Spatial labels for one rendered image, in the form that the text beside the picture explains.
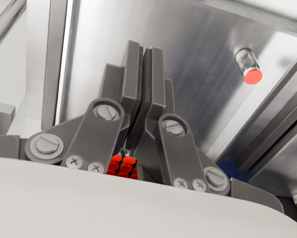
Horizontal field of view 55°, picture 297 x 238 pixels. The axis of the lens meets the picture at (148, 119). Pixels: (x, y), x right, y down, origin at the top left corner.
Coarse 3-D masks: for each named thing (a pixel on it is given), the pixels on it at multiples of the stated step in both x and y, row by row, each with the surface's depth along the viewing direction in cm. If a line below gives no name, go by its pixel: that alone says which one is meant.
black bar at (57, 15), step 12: (60, 0) 30; (60, 12) 31; (48, 24) 32; (60, 24) 32; (48, 36) 33; (60, 36) 33; (48, 48) 34; (60, 48) 34; (48, 60) 35; (60, 60) 35; (48, 72) 36; (60, 72) 37; (48, 84) 38; (48, 96) 39; (48, 108) 41; (48, 120) 42
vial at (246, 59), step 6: (240, 54) 35; (246, 54) 35; (252, 54) 35; (240, 60) 35; (246, 60) 34; (252, 60) 34; (240, 66) 35; (246, 66) 34; (252, 66) 33; (258, 66) 34; (246, 72) 33
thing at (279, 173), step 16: (288, 128) 44; (272, 144) 47; (288, 144) 49; (272, 160) 52; (288, 160) 52; (240, 176) 54; (256, 176) 56; (272, 176) 55; (288, 176) 55; (272, 192) 60; (288, 192) 60
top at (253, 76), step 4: (248, 72) 33; (252, 72) 33; (256, 72) 33; (260, 72) 33; (244, 76) 33; (248, 76) 33; (252, 76) 33; (256, 76) 33; (260, 76) 33; (248, 80) 33; (252, 80) 34; (256, 80) 33; (260, 80) 33; (252, 84) 34
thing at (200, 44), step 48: (96, 0) 32; (144, 0) 32; (192, 0) 28; (96, 48) 36; (144, 48) 36; (192, 48) 36; (240, 48) 36; (288, 48) 34; (96, 96) 41; (192, 96) 41; (240, 96) 41
